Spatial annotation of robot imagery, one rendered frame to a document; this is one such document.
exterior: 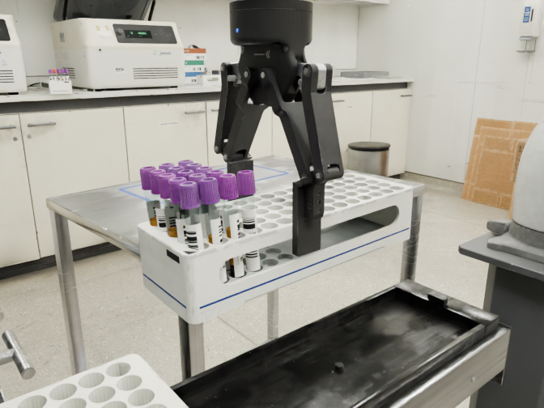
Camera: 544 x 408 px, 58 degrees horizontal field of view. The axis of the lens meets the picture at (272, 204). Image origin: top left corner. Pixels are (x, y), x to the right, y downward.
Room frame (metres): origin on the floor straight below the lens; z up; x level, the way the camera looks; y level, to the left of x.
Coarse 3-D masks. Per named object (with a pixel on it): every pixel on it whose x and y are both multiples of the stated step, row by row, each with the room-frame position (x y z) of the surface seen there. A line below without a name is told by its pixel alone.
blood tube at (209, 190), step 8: (200, 184) 0.38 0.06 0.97; (208, 184) 0.38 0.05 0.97; (216, 184) 0.38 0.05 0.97; (200, 192) 0.38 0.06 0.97; (208, 192) 0.38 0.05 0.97; (216, 192) 0.38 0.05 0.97; (208, 200) 0.38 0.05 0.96; (216, 200) 0.38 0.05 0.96; (208, 208) 0.38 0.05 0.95; (216, 208) 0.38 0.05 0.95; (208, 216) 0.38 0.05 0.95; (216, 216) 0.38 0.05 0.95; (208, 224) 0.38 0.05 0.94; (216, 224) 0.38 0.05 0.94; (208, 232) 0.38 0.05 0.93; (216, 232) 0.38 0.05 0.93; (208, 240) 0.38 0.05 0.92; (216, 240) 0.38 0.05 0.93; (224, 264) 0.38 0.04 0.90; (224, 272) 0.38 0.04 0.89; (224, 280) 0.38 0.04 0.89
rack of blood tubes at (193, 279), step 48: (288, 192) 0.53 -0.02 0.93; (336, 192) 0.54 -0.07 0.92; (384, 192) 0.53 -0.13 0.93; (144, 240) 0.42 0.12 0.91; (240, 240) 0.39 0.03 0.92; (288, 240) 0.52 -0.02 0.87; (336, 240) 0.52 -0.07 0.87; (384, 240) 0.51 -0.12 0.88; (192, 288) 0.36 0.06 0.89; (240, 288) 0.38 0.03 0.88
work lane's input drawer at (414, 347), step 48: (288, 336) 0.41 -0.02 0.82; (336, 336) 0.43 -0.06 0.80; (384, 336) 0.43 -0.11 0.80; (432, 336) 0.43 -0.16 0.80; (480, 336) 0.42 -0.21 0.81; (192, 384) 0.34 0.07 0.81; (240, 384) 0.36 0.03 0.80; (288, 384) 0.36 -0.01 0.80; (336, 384) 0.36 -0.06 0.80; (384, 384) 0.36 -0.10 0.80; (432, 384) 0.35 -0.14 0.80; (480, 384) 0.41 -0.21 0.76
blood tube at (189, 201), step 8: (184, 184) 0.38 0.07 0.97; (192, 184) 0.37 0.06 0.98; (184, 192) 0.37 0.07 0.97; (192, 192) 0.37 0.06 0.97; (184, 200) 0.37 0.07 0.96; (192, 200) 0.37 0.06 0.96; (184, 208) 0.37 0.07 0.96; (192, 208) 0.37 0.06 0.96; (184, 216) 0.37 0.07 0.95; (192, 216) 0.37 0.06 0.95; (192, 224) 0.37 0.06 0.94; (200, 224) 0.37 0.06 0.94; (192, 232) 0.37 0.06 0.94; (200, 232) 0.37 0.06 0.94; (192, 240) 0.37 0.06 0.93; (200, 240) 0.37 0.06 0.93; (192, 248) 0.37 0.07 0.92; (200, 248) 0.37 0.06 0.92
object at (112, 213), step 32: (256, 160) 1.21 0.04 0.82; (288, 160) 1.21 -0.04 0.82; (96, 192) 0.91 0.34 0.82; (128, 192) 0.91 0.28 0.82; (256, 192) 0.91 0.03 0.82; (416, 192) 0.95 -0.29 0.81; (64, 224) 0.87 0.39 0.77; (96, 224) 0.72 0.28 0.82; (128, 224) 0.72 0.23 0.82; (416, 224) 0.96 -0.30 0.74; (64, 256) 0.86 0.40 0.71; (416, 256) 0.97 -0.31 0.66; (64, 288) 0.85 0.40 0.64; (192, 352) 0.56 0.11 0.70
